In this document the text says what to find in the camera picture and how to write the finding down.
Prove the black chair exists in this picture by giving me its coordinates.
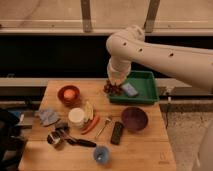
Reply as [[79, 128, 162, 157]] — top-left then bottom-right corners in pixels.
[[0, 108, 26, 171]]

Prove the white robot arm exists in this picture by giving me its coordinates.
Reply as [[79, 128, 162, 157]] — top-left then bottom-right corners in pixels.
[[106, 25, 213, 95]]

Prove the small blue cup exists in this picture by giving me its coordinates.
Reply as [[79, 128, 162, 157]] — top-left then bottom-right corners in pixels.
[[93, 146, 109, 164]]

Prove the white round container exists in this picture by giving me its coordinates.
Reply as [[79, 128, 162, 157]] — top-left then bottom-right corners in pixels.
[[68, 108, 88, 128]]

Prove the orange carrot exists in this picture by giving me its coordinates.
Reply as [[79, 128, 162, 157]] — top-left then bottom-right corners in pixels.
[[81, 115, 100, 135]]

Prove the black remote control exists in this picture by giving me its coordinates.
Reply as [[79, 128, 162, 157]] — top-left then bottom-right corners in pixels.
[[110, 121, 124, 145]]

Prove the dark red grape bunch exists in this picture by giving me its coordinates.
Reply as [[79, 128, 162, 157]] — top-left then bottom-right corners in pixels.
[[104, 80, 122, 95]]

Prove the purple bowl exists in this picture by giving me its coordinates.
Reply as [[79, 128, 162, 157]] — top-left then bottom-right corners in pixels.
[[121, 107, 148, 133]]

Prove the small metal cup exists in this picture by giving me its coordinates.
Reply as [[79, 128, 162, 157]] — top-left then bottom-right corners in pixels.
[[47, 131, 63, 147]]

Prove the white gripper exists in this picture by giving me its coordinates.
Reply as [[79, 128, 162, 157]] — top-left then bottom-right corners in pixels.
[[107, 59, 131, 85]]

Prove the blue grey cloth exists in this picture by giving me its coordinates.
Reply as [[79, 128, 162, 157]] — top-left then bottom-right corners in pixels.
[[36, 108, 60, 127]]

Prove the green plastic tray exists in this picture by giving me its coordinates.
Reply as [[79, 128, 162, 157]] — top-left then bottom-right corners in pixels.
[[108, 71, 159, 104]]

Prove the red bowl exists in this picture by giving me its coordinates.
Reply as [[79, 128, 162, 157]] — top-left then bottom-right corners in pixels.
[[57, 85, 80, 106]]

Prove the black handled utensil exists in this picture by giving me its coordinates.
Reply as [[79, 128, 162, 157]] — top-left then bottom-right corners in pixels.
[[59, 130, 97, 147]]

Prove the orange fruit in bowl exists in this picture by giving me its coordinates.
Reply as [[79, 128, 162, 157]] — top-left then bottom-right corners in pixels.
[[64, 89, 75, 100]]

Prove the yellow banana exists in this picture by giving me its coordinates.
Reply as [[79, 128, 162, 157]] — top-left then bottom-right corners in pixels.
[[85, 101, 94, 120]]

